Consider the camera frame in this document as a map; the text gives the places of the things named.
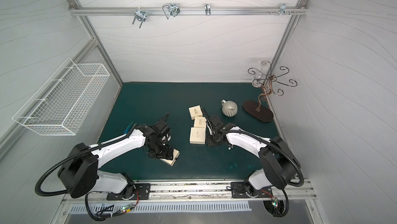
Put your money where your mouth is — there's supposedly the aluminium crossbar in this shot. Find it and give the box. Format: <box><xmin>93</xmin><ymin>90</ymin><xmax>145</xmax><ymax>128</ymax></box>
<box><xmin>69</xmin><ymin>5</ymin><xmax>308</xmax><ymax>16</ymax></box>

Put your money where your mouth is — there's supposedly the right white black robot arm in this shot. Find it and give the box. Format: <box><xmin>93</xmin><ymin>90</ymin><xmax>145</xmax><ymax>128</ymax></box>
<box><xmin>206</xmin><ymin>116</ymin><xmax>305</xmax><ymax>197</ymax></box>

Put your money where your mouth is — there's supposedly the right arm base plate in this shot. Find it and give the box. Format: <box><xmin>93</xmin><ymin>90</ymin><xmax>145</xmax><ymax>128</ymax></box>
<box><xmin>226</xmin><ymin>182</ymin><xmax>273</xmax><ymax>199</ymax></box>

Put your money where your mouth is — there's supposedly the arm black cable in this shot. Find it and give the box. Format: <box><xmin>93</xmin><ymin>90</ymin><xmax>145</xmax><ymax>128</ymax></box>
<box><xmin>34</xmin><ymin>113</ymin><xmax>171</xmax><ymax>222</ymax></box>
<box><xmin>200</xmin><ymin>105</ymin><xmax>305</xmax><ymax>218</ymax></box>

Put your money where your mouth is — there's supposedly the metal jewelry stand dark base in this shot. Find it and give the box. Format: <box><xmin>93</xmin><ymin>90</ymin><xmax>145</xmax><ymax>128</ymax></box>
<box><xmin>243</xmin><ymin>61</ymin><xmax>298</xmax><ymax>122</ymax></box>

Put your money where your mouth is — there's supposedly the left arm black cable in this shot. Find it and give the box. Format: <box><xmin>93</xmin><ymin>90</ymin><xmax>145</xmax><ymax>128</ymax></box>
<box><xmin>34</xmin><ymin>113</ymin><xmax>171</xmax><ymax>222</ymax></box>

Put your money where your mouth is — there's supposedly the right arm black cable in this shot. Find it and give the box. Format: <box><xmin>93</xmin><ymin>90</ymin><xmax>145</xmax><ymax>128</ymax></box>
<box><xmin>200</xmin><ymin>105</ymin><xmax>305</xmax><ymax>218</ymax></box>

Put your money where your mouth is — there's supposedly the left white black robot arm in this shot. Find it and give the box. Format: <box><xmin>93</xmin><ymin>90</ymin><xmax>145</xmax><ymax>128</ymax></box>
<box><xmin>58</xmin><ymin>120</ymin><xmax>179</xmax><ymax>200</ymax></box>

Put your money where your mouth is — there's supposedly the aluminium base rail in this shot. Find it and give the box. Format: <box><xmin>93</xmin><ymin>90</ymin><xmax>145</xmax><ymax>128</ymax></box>
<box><xmin>61</xmin><ymin>179</ymin><xmax>318</xmax><ymax>204</ymax></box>

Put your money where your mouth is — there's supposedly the metal clamp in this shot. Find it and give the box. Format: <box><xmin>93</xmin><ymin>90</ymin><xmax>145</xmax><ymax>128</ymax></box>
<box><xmin>132</xmin><ymin>8</ymin><xmax>147</xmax><ymax>28</ymax></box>
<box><xmin>162</xmin><ymin>3</ymin><xmax>181</xmax><ymax>19</ymax></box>
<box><xmin>269</xmin><ymin>3</ymin><xmax>297</xmax><ymax>16</ymax></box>
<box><xmin>204</xmin><ymin>3</ymin><xmax>211</xmax><ymax>16</ymax></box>

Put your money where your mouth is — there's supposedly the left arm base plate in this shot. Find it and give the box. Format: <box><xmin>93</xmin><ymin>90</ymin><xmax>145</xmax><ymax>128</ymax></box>
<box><xmin>106</xmin><ymin>183</ymin><xmax>151</xmax><ymax>201</ymax></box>

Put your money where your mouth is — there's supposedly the white slotted cable duct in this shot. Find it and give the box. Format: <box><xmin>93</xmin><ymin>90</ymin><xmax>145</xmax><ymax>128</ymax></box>
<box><xmin>69</xmin><ymin>201</ymin><xmax>252</xmax><ymax>214</ymax></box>

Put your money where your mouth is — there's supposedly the grey ribbed ceramic mug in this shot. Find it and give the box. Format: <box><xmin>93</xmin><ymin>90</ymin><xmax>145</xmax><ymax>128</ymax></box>
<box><xmin>221</xmin><ymin>100</ymin><xmax>238</xmax><ymax>117</ymax></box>

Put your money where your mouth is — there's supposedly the white wire basket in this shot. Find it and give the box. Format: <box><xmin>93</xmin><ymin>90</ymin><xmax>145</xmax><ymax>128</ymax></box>
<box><xmin>12</xmin><ymin>58</ymin><xmax>110</xmax><ymax>136</ymax></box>

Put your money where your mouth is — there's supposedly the cream drawer jewelry box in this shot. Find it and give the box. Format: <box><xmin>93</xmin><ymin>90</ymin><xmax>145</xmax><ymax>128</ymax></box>
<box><xmin>189</xmin><ymin>105</ymin><xmax>203</xmax><ymax>120</ymax></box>

